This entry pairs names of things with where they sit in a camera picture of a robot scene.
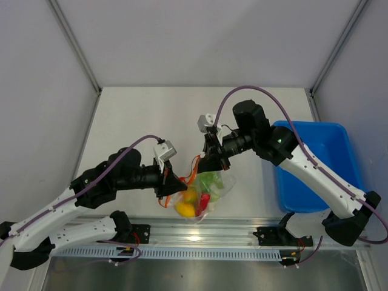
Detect right aluminium frame post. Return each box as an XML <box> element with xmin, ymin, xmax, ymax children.
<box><xmin>308</xmin><ymin>0</ymin><xmax>372</xmax><ymax>95</ymax></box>

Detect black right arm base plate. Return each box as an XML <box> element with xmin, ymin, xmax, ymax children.
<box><xmin>253</xmin><ymin>226</ymin><xmax>313</xmax><ymax>247</ymax></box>

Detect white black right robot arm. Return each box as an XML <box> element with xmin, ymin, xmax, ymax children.
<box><xmin>198</xmin><ymin>100</ymin><xmax>381</xmax><ymax>247</ymax></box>

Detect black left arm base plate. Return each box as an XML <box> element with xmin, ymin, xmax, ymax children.
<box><xmin>124</xmin><ymin>224</ymin><xmax>151</xmax><ymax>244</ymax></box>

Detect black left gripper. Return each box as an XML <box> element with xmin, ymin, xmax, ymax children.
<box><xmin>116</xmin><ymin>157</ymin><xmax>188</xmax><ymax>200</ymax></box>

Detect left aluminium frame post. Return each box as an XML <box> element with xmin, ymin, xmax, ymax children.
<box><xmin>45</xmin><ymin>0</ymin><xmax>102</xmax><ymax>95</ymax></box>

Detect clear zip bag red zipper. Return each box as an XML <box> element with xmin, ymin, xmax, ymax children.
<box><xmin>158</xmin><ymin>152</ymin><xmax>236</xmax><ymax>223</ymax></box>

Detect blue plastic bin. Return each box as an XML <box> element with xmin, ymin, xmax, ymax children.
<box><xmin>275</xmin><ymin>121</ymin><xmax>366</xmax><ymax>213</ymax></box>

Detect white slotted cable duct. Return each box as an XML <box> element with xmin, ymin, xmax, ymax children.
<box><xmin>55</xmin><ymin>245</ymin><xmax>282</xmax><ymax>261</ymax></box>

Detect white cauliflower green leaves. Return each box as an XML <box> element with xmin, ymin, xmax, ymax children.
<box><xmin>207</xmin><ymin>184</ymin><xmax>226</xmax><ymax>212</ymax></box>

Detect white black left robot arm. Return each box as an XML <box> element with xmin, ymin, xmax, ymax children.
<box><xmin>1</xmin><ymin>142</ymin><xmax>187</xmax><ymax>270</ymax></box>

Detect orange yellow mango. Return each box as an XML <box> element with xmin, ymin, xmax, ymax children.
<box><xmin>175</xmin><ymin>202</ymin><xmax>196</xmax><ymax>218</ymax></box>

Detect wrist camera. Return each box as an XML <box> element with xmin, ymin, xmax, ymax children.
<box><xmin>153</xmin><ymin>139</ymin><xmax>176</xmax><ymax>172</ymax></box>
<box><xmin>197</xmin><ymin>113</ymin><xmax>222</xmax><ymax>144</ymax></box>

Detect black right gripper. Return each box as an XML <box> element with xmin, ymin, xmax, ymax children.
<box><xmin>193</xmin><ymin>131</ymin><xmax>255</xmax><ymax>175</ymax></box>

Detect red chili pepper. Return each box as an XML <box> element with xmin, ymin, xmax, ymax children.
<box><xmin>196</xmin><ymin>193</ymin><xmax>211</xmax><ymax>217</ymax></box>

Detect aluminium frame post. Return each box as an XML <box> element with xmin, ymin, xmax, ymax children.
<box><xmin>45</xmin><ymin>0</ymin><xmax>102</xmax><ymax>95</ymax></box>
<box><xmin>308</xmin><ymin>0</ymin><xmax>372</xmax><ymax>95</ymax></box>

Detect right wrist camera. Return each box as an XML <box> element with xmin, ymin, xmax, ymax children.
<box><xmin>197</xmin><ymin>113</ymin><xmax>222</xmax><ymax>144</ymax></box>

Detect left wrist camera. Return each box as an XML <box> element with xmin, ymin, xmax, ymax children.
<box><xmin>153</xmin><ymin>139</ymin><xmax>176</xmax><ymax>172</ymax></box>

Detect aluminium mounting rail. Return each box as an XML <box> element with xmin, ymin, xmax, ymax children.
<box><xmin>41</xmin><ymin>215</ymin><xmax>370</xmax><ymax>250</ymax></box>

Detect green grape bunch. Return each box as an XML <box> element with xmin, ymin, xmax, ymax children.
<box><xmin>197</xmin><ymin>172</ymin><xmax>224</xmax><ymax>193</ymax></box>

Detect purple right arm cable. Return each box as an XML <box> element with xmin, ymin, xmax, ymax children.
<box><xmin>215</xmin><ymin>85</ymin><xmax>386</xmax><ymax>245</ymax></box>

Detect red orange mango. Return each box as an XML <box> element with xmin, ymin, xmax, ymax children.
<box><xmin>182</xmin><ymin>190</ymin><xmax>198</xmax><ymax>204</ymax></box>

